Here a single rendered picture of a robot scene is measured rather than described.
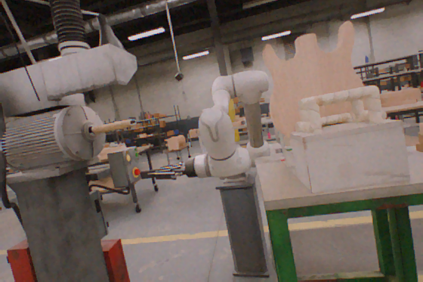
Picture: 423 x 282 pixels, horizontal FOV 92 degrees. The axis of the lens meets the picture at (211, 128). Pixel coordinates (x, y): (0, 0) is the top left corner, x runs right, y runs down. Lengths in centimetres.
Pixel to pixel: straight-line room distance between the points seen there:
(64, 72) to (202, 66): 1154
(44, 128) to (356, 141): 112
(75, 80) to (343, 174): 94
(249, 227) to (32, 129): 139
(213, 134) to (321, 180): 34
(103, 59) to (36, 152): 50
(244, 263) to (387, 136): 139
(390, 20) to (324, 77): 1365
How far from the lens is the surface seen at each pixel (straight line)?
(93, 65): 87
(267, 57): 86
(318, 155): 68
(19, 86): 122
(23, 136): 117
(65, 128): 101
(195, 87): 1224
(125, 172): 125
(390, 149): 76
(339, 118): 87
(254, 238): 171
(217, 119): 62
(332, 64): 92
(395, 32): 1447
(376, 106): 75
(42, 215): 121
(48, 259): 129
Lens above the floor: 121
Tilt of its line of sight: 3 degrees down
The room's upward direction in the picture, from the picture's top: 11 degrees counter-clockwise
